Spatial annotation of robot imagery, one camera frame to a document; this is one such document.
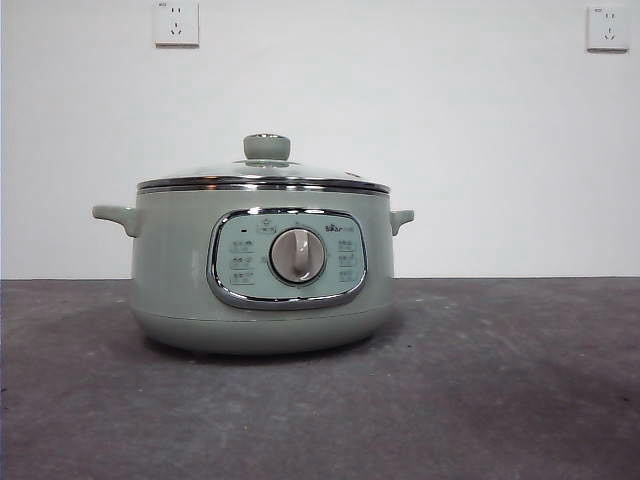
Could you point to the pale green electric pot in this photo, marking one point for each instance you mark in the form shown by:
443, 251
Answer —
170, 260

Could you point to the glass lid with green knob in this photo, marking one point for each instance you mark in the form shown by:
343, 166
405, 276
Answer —
266, 147

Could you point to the white wall socket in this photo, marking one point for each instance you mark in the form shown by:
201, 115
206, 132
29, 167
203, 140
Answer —
608, 29
176, 25

